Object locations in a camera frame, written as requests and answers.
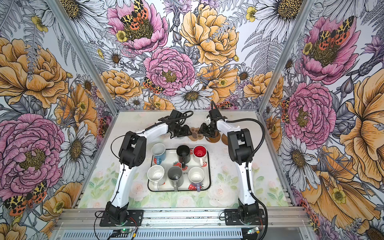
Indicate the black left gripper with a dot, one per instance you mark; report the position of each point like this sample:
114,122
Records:
185,132

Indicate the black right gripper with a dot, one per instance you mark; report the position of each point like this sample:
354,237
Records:
202,129

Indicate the scratched brown round coaster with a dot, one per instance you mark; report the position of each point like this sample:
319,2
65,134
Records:
214,139

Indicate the cork paw print coaster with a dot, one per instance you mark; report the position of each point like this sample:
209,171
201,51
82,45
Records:
195,136

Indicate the plain brown round coaster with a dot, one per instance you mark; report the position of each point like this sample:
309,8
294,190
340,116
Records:
224,139

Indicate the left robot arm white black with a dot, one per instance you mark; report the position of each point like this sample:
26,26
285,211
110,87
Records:
132,154

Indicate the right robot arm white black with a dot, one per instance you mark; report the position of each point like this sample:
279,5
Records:
241,151

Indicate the black mug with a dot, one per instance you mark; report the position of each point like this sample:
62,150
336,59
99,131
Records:
184,155

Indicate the white mug red inside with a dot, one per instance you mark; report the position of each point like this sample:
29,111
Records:
200,154

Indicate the blue mug white inside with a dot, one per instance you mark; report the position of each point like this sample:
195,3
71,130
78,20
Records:
159,153

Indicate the white strawberry tray black rim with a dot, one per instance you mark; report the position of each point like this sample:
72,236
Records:
172,160

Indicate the grey mug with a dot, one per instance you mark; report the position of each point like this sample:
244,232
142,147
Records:
175,175

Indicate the green circuit board right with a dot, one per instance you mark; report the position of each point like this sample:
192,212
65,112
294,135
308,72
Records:
254,230

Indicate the green circuit board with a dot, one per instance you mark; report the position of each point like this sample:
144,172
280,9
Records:
124,231
254,230

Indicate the green circuit board left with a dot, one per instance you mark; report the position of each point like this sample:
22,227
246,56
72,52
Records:
124,231

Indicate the white mug purple handle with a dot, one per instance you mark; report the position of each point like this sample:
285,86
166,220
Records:
196,176

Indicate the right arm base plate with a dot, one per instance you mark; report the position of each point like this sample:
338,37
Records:
234,218

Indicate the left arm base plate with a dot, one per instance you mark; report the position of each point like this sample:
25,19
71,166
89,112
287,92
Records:
133,217

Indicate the aluminium frame rail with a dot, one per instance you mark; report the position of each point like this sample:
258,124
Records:
185,218

